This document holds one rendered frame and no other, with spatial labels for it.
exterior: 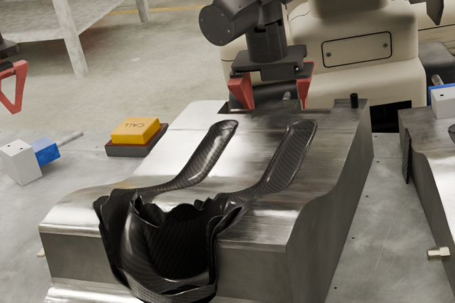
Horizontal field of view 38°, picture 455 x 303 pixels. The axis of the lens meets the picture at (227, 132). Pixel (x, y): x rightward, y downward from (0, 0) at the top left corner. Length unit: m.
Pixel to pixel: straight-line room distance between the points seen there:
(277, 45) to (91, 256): 0.42
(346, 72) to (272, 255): 0.67
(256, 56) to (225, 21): 0.11
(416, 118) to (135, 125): 0.44
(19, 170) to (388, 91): 0.63
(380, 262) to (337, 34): 0.53
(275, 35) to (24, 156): 0.43
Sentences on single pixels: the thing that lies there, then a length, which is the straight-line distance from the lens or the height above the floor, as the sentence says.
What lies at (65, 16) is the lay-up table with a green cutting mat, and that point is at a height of 0.37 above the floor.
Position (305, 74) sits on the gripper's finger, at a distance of 0.93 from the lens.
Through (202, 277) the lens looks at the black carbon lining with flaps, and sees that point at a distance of 0.65.
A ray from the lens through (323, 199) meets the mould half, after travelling 0.68.
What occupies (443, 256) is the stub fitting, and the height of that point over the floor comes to 0.84.
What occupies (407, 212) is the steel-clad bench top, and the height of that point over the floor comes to 0.80.
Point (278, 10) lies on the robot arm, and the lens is 0.93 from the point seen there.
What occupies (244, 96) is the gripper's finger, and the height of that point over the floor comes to 0.89.
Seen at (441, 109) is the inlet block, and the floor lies 0.87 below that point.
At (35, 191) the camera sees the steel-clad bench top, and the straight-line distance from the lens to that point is 1.05.
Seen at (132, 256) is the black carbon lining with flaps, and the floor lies 0.88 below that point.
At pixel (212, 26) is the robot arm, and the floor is 1.02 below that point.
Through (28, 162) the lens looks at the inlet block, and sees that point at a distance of 1.08.
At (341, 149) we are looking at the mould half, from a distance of 0.79.
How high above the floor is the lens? 1.27
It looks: 26 degrees down
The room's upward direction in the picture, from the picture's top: 12 degrees counter-clockwise
